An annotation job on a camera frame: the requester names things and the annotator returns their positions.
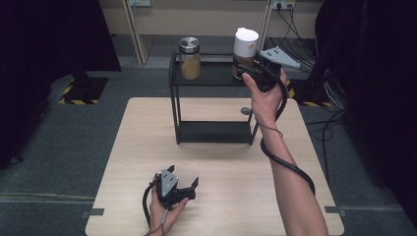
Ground person's right hand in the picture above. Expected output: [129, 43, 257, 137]
[241, 68, 290, 129]

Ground black floor cable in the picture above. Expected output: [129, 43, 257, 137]
[305, 107, 349, 183]

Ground black socket cables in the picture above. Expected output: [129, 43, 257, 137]
[268, 3, 318, 74]

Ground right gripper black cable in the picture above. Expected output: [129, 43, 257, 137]
[260, 63, 317, 198]

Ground black metal shelf rack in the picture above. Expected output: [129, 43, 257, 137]
[168, 51, 274, 146]

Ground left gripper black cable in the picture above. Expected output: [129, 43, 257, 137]
[142, 182, 159, 228]

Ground black curtain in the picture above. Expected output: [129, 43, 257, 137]
[314, 0, 417, 228]
[0, 0, 123, 170]

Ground thin grey cable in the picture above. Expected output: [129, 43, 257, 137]
[143, 203, 170, 236]

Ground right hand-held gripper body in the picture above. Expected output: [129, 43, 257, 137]
[248, 45, 301, 92]

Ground thin black wrist band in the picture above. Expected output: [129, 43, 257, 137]
[259, 123, 284, 139]

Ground person's left hand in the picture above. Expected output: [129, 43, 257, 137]
[149, 174, 190, 236]

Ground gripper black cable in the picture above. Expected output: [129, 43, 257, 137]
[260, 63, 317, 198]
[142, 182, 159, 228]

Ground beige cabinet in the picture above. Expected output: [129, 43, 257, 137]
[97, 0, 325, 66]

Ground grey table bracket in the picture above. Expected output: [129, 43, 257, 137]
[324, 205, 349, 217]
[80, 207, 105, 220]

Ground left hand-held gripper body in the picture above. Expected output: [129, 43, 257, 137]
[155, 168, 198, 207]

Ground glass jar with white lid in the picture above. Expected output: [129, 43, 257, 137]
[231, 27, 261, 81]

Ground glass jar with silver lid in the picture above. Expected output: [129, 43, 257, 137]
[178, 35, 203, 82]

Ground black striped stand base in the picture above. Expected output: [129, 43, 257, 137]
[58, 70, 109, 106]
[284, 78, 332, 108]

